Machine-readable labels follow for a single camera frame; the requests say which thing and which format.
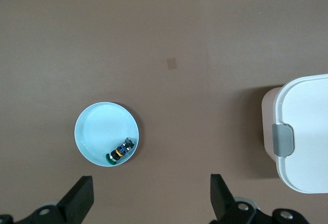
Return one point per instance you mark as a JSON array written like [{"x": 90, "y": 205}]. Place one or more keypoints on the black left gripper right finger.
[{"x": 225, "y": 203}]

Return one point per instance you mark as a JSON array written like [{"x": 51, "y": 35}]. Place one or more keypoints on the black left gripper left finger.
[{"x": 74, "y": 203}]

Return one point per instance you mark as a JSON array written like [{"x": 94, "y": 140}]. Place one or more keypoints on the white lidded box grey clips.
[{"x": 307, "y": 111}]

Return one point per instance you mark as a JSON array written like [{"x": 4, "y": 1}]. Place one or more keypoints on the light blue round plate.
[{"x": 102, "y": 129}]

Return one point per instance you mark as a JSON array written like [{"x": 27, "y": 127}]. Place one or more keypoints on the brown tape patch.
[{"x": 171, "y": 63}]

